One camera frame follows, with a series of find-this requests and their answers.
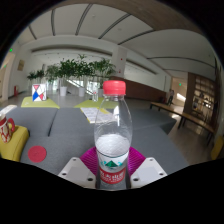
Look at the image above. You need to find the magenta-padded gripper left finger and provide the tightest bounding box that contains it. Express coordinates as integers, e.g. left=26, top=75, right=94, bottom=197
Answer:
left=57, top=146, right=99, bottom=190

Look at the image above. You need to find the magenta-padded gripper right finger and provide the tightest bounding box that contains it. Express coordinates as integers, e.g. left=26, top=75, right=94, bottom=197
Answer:
left=126, top=146, right=168, bottom=190

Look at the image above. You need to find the clear red-capped water bottle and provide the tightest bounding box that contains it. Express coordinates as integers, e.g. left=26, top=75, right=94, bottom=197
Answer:
left=93, top=80, right=134, bottom=191

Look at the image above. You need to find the flat round red coaster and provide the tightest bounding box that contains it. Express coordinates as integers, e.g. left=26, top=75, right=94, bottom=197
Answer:
left=27, top=145, right=48, bottom=164

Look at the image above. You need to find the open magazine with yellow stripe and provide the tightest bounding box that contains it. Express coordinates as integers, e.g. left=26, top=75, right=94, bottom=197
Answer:
left=79, top=106, right=113, bottom=125

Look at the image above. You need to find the long wooden bench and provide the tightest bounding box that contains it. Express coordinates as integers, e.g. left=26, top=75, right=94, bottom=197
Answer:
left=149, top=101, right=216, bottom=146

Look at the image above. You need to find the small clear drink bottle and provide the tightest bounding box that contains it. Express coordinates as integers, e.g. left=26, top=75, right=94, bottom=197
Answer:
left=92, top=89, right=100, bottom=103

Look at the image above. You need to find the person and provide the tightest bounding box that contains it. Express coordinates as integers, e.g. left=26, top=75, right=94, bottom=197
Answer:
left=166, top=88, right=175, bottom=106

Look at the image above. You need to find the red and white mug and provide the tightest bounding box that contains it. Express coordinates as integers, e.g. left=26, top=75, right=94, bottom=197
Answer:
left=0, top=113, right=16, bottom=144

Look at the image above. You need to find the red blue white cube box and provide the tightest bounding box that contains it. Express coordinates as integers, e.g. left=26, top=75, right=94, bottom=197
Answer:
left=31, top=83, right=48, bottom=102

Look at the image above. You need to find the wooden shelf unit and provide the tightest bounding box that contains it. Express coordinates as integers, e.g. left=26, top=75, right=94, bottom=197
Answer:
left=191, top=74, right=218, bottom=125

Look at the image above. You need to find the group of potted green plants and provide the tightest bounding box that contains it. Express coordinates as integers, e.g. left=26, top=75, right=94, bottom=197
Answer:
left=26, top=54, right=118, bottom=98

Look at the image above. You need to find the framed wall picture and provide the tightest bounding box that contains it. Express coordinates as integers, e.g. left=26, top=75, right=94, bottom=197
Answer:
left=17, top=59, right=26, bottom=72

